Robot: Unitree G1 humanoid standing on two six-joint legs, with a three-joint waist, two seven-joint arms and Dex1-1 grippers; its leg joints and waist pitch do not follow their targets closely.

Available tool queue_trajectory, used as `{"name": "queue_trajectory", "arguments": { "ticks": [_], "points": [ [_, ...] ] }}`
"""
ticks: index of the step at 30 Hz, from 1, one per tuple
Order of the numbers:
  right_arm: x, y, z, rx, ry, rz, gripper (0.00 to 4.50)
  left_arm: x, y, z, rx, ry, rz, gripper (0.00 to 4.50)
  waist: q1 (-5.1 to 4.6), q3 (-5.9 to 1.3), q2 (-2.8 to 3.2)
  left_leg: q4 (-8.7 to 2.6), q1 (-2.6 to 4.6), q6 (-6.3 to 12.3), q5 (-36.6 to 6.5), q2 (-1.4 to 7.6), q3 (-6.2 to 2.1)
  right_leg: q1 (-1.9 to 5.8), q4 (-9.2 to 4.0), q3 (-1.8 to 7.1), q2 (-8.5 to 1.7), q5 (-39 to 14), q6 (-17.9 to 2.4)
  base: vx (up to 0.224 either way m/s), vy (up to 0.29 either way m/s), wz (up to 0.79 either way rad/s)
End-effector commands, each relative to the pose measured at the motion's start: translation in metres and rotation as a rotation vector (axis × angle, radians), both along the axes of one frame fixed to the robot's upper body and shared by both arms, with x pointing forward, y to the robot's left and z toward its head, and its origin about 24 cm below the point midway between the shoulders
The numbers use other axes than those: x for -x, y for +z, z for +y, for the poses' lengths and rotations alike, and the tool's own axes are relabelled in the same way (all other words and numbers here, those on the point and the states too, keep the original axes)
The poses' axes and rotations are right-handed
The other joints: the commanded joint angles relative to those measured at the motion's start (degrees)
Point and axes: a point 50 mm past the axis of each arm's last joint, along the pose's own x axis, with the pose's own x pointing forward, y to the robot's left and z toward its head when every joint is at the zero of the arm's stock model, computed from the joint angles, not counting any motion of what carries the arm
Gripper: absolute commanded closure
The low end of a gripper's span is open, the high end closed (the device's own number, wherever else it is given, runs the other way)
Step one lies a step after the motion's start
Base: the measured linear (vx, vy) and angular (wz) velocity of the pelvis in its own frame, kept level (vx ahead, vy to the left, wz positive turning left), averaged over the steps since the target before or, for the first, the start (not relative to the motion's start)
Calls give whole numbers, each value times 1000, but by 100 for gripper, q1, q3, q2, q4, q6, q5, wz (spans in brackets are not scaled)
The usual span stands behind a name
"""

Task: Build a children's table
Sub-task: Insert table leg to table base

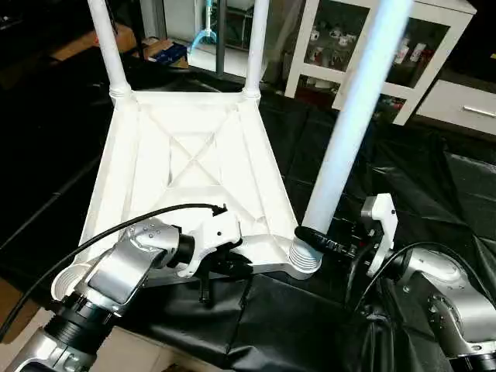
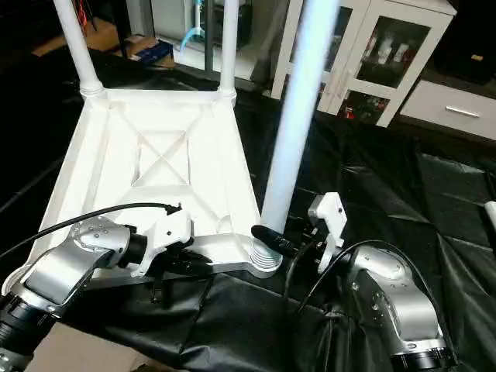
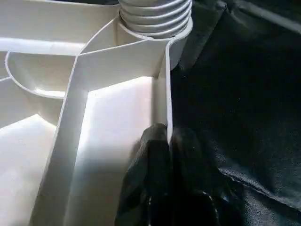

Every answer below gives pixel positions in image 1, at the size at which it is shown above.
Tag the brown cardboard box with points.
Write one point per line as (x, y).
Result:
(163, 53)

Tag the black work mat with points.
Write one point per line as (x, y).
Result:
(310, 325)

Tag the white glass door cabinet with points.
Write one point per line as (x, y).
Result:
(380, 54)

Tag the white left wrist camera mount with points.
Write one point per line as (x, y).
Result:
(209, 240)

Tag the grey vertical metal pole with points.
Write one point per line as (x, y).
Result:
(221, 35)

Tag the white drawer unit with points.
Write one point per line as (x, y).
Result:
(465, 105)

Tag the white plastic table leg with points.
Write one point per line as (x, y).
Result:
(108, 46)
(254, 46)
(356, 116)

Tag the light blue plastic object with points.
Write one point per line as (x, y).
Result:
(203, 31)

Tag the white plastic table top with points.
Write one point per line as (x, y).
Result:
(186, 170)

